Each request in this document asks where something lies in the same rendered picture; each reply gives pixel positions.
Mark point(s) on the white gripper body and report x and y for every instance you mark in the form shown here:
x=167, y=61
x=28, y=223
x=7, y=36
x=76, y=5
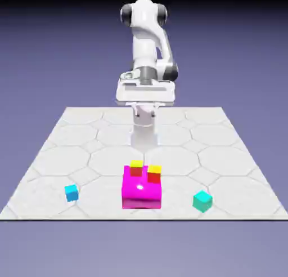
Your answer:
x=146, y=94

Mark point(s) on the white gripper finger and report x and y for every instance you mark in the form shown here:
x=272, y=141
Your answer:
x=136, y=112
x=154, y=112

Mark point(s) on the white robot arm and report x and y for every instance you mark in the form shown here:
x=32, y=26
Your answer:
x=144, y=33

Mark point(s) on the small orange cube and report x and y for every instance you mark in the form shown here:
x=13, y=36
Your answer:
x=154, y=174
x=136, y=167

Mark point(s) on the small teal cube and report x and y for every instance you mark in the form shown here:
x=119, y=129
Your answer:
x=202, y=201

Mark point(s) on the small blue cube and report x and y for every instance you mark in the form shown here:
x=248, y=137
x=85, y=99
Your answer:
x=72, y=192

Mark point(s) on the large magenta box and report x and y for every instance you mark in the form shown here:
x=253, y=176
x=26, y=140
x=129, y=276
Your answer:
x=140, y=191

